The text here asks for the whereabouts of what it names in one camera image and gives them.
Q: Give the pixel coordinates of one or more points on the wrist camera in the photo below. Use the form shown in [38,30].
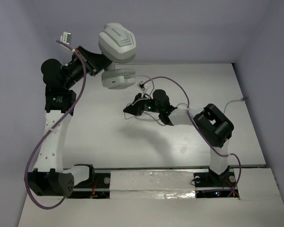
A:
[143,87]
[66,38]

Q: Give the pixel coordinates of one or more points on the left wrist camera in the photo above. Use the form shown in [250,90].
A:
[66,38]

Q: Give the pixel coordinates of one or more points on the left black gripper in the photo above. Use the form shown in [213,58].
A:
[88,61]

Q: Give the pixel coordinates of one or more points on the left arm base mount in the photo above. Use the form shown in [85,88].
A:
[95,187]

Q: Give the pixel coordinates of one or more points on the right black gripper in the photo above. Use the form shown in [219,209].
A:
[137,109]

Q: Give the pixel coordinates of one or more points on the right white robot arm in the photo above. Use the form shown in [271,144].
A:
[213,126]

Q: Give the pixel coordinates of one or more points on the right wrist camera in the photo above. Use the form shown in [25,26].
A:
[143,87]

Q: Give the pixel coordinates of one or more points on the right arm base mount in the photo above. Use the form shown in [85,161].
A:
[209,185]

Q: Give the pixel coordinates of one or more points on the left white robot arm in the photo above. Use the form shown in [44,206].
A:
[49,177]

